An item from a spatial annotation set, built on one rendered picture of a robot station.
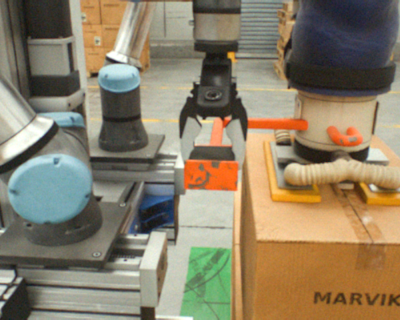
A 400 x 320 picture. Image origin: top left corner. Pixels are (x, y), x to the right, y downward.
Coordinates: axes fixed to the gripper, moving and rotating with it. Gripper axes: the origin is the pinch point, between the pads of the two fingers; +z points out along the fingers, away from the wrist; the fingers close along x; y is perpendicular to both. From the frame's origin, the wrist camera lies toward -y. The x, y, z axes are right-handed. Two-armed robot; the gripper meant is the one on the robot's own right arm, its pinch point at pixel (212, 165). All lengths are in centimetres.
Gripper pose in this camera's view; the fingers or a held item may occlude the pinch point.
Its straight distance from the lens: 72.7
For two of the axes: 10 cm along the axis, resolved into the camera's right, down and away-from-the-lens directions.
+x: -10.0, -0.4, 0.8
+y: 0.9, -3.5, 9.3
